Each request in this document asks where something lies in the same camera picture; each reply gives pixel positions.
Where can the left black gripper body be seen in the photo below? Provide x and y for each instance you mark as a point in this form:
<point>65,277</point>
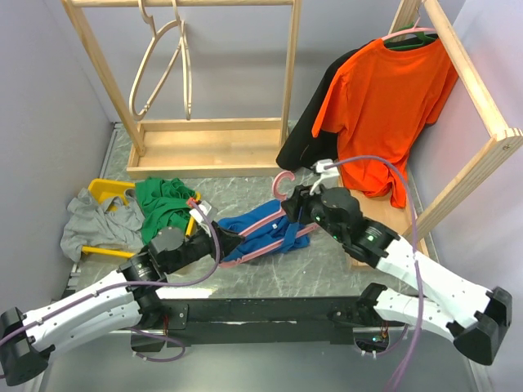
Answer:
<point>196,246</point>

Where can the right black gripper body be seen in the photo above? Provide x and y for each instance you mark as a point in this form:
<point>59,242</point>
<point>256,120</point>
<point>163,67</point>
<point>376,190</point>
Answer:
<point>317,215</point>

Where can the blue tank top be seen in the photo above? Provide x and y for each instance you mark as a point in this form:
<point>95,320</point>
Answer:
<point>279,229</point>

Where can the pink hanger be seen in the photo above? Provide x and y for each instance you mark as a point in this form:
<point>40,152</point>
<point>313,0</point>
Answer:
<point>285,175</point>
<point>415,29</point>

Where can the yellow plastic tray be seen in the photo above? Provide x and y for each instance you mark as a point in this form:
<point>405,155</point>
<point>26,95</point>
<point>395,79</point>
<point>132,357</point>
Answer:
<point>102,189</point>

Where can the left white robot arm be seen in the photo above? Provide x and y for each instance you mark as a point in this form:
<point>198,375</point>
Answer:
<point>126,297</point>

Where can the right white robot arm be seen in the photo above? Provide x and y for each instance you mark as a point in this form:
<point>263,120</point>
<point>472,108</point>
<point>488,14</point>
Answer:
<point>474,318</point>

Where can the middle beige wooden hanger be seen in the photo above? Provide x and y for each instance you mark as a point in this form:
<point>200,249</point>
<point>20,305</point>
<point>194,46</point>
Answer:
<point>186,63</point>

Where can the green hanger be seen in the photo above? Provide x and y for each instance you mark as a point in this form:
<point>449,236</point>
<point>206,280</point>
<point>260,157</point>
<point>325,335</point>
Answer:
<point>410,41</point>

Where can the pink hanger under orange shirt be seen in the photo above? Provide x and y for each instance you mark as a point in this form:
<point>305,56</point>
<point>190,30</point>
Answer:
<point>415,29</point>

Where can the right wooden clothes rack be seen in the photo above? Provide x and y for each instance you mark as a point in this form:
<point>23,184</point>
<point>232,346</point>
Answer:
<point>481,239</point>

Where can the wooden clothes rack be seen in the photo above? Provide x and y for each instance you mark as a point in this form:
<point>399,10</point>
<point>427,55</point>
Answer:
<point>481,239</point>
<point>219,147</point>

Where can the green shirt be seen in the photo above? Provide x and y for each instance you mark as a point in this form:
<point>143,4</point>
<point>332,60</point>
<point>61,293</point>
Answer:
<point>163,203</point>

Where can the black shirt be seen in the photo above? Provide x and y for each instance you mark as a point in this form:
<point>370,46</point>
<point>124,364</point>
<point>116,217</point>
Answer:
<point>371,100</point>

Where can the grey shirt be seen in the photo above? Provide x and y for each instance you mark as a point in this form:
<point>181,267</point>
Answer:
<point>114,224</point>

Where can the back wooden clothes rack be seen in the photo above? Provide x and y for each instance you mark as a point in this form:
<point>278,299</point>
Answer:
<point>219,147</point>

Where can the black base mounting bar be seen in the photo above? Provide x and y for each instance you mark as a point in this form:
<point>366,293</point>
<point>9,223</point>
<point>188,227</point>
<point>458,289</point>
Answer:
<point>262,320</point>

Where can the orange t-shirt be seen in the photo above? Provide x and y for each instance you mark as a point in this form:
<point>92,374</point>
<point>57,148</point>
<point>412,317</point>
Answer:
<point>376,176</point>

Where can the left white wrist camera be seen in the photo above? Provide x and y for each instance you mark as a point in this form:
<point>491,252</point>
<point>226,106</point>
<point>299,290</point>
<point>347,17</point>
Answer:
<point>202,212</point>

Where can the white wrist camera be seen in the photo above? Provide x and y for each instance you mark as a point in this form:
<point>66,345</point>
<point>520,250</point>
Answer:
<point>202,212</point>
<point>328,175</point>

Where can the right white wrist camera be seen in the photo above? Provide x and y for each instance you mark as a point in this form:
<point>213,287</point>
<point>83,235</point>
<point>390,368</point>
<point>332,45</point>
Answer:
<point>328,175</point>

